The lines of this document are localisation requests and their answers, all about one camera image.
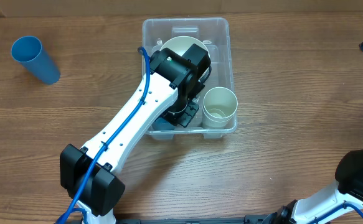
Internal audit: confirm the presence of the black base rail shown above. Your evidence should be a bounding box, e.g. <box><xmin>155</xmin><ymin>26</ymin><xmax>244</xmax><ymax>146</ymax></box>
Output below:
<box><xmin>112</xmin><ymin>213</ymin><xmax>294</xmax><ymax>224</ymax></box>

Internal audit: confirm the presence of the cream tall cup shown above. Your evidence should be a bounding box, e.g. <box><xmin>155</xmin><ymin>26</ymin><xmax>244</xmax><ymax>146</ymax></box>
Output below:
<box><xmin>203</xmin><ymin>86</ymin><xmax>238</xmax><ymax>123</ymax></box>
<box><xmin>202</xmin><ymin>105</ymin><xmax>236</xmax><ymax>129</ymax></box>

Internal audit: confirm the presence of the cream bowl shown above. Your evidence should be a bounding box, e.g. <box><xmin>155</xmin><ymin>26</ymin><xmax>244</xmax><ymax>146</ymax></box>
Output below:
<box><xmin>160</xmin><ymin>36</ymin><xmax>210</xmax><ymax>56</ymax></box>

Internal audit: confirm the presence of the blue tall cup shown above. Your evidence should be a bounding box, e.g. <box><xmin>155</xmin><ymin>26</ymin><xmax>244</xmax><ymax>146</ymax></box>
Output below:
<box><xmin>11</xmin><ymin>36</ymin><xmax>60</xmax><ymax>85</ymax></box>
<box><xmin>152</xmin><ymin>118</ymin><xmax>176</xmax><ymax>131</ymax></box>

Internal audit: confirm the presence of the clear plastic storage bin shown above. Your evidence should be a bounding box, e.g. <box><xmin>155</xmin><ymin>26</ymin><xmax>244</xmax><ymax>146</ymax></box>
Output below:
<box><xmin>142</xmin><ymin>17</ymin><xmax>237</xmax><ymax>140</ymax></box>

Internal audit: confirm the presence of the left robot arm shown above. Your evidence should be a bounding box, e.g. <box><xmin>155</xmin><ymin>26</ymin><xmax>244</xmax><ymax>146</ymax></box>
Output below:
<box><xmin>57</xmin><ymin>44</ymin><xmax>211</xmax><ymax>223</ymax></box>

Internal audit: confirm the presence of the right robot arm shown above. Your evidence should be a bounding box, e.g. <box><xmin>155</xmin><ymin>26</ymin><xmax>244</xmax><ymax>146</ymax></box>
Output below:
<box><xmin>263</xmin><ymin>149</ymin><xmax>363</xmax><ymax>224</ymax></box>

